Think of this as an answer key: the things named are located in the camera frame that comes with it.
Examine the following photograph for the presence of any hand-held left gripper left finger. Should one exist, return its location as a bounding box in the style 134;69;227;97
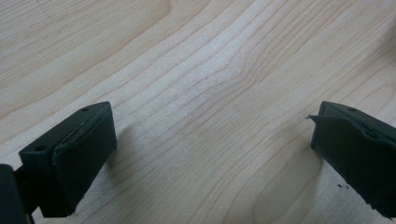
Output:
18;101;119;218

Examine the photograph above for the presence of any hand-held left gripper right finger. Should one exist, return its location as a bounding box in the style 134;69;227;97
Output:
307;100;396;219

